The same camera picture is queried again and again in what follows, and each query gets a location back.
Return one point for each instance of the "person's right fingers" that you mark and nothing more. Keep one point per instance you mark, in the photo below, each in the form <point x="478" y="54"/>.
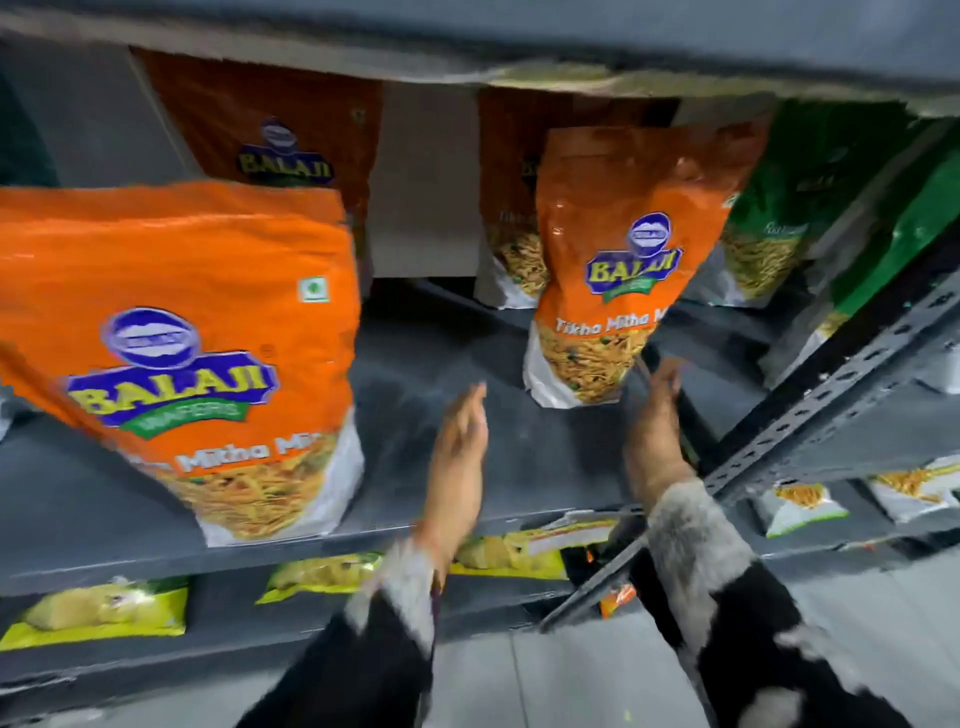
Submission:
<point x="664" y="379"/>

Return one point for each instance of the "large green snack packet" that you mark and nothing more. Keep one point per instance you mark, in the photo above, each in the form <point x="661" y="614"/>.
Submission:
<point x="780" y="202"/>
<point x="892" y="240"/>

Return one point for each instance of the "small white snack packet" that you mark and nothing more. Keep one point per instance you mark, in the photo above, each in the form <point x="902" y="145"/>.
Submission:
<point x="799" y="506"/>
<point x="915" y="486"/>

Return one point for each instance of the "person's right hand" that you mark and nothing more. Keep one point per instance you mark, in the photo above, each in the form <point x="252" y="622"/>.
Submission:
<point x="656" y="442"/>

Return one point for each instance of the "yellow snack packet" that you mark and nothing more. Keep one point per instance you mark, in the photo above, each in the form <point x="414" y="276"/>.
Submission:
<point x="105" y="611"/>
<point x="322" y="574"/>
<point x="517" y="553"/>

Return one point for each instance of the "person's left forearm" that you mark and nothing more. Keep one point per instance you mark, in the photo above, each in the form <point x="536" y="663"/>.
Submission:
<point x="367" y="645"/>

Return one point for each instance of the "person's left hand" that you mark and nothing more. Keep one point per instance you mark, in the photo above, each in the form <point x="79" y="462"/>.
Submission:
<point x="454" y="472"/>

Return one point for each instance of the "large orange snack packet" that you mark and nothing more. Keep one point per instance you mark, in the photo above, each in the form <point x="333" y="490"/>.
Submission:
<point x="187" y="337"/>
<point x="262" y="127"/>
<point x="510" y="202"/>
<point x="615" y="255"/>

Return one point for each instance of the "person's right forearm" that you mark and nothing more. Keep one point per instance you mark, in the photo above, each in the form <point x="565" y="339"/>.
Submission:
<point x="750" y="630"/>

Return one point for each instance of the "grey metal shelf rack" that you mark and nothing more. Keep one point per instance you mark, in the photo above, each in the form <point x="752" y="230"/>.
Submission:
<point x="465" y="345"/>

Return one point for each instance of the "person's left fingers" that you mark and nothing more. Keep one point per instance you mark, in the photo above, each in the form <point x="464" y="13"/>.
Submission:
<point x="465" y="416"/>

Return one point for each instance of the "small orange snack packet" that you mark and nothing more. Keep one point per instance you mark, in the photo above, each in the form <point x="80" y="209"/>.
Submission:
<point x="616" y="598"/>

